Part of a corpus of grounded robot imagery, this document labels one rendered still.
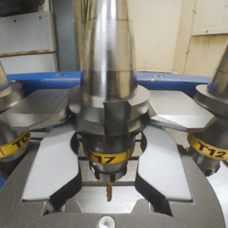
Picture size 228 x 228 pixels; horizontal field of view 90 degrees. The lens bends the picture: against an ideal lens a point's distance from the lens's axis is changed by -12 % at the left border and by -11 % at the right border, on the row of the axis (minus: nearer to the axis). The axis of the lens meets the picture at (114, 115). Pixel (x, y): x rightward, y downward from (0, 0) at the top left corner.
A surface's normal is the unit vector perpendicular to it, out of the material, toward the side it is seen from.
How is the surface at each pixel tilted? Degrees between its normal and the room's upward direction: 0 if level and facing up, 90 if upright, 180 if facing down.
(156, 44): 90
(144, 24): 90
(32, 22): 90
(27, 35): 90
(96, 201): 0
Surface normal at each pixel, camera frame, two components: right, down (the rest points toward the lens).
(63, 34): 0.02, 0.48
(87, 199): 0.02, -0.88
